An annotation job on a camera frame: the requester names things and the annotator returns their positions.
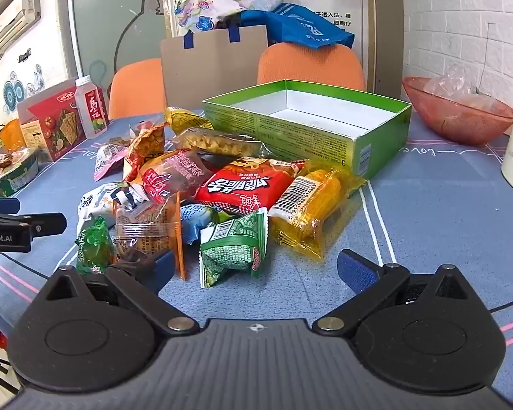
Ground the green cardboard box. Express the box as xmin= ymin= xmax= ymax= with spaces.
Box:
xmin=202 ymin=79 xmax=412 ymax=179

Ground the green patterned snack packet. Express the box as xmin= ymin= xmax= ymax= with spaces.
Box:
xmin=199 ymin=207 xmax=269 ymax=289

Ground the blue plastic bag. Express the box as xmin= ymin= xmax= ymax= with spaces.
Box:
xmin=239 ymin=3 xmax=355 ymax=50

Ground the red cracker box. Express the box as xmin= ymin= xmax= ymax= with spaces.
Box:
xmin=17 ymin=86 xmax=87 ymax=162

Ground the white and black snack packet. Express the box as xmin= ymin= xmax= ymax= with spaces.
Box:
xmin=77 ymin=182 xmax=151 ymax=232

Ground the light blue snack packet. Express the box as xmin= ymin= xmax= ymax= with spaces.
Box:
xmin=180 ymin=203 xmax=228 ymax=245

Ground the red noodle snack packet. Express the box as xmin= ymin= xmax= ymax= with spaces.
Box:
xmin=194 ymin=158 xmax=307 ymax=217

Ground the white air conditioner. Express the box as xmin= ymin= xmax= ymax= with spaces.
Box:
xmin=0 ymin=0 xmax=42 ymax=54

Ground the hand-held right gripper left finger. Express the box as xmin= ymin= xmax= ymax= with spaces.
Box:
xmin=40 ymin=250 xmax=200 ymax=336

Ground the framed wall poster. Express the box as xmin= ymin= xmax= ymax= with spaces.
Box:
xmin=162 ymin=0 xmax=376 ymax=93

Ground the blue printed tablecloth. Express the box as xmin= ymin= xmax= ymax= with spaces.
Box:
xmin=0 ymin=109 xmax=513 ymax=396

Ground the clear plastic bag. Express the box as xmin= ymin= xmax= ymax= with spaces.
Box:
xmin=422 ymin=63 xmax=497 ymax=108

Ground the yellow barcode snack packet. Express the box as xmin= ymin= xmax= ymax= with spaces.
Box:
xmin=268 ymin=160 xmax=367 ymax=261

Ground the instant noodle bowl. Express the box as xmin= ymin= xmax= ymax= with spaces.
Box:
xmin=0 ymin=147 xmax=40 ymax=198

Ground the red clear date packet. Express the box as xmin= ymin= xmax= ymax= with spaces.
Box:
xmin=140 ymin=149 xmax=215 ymax=206

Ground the orange-red bean snack packet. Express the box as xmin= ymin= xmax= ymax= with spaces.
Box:
xmin=123 ymin=121 xmax=168 ymax=182

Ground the small green candy packet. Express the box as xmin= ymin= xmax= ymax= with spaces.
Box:
xmin=75 ymin=216 xmax=117 ymax=275

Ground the orange cup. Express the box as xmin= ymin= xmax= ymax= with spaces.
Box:
xmin=0 ymin=119 xmax=23 ymax=153

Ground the orange chair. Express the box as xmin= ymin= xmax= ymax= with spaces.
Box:
xmin=108 ymin=58 xmax=167 ymax=120
xmin=256 ymin=43 xmax=367 ymax=92

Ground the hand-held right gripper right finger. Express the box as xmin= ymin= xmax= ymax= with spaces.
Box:
xmin=311 ymin=248 xmax=472 ymax=336

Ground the clear orange-edged snack packet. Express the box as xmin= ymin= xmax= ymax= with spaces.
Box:
xmin=113 ymin=192 xmax=187 ymax=281

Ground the pink snack packet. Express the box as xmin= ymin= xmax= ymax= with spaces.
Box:
xmin=93 ymin=142 xmax=129 ymax=182

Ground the red and white drink bottle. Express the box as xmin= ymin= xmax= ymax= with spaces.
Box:
xmin=74 ymin=76 xmax=109 ymax=139

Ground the clear peanut packet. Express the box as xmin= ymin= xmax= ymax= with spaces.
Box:
xmin=173 ymin=127 xmax=273 ymax=161

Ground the brown paper bag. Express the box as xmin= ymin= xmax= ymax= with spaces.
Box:
xmin=159 ymin=25 xmax=269 ymax=114

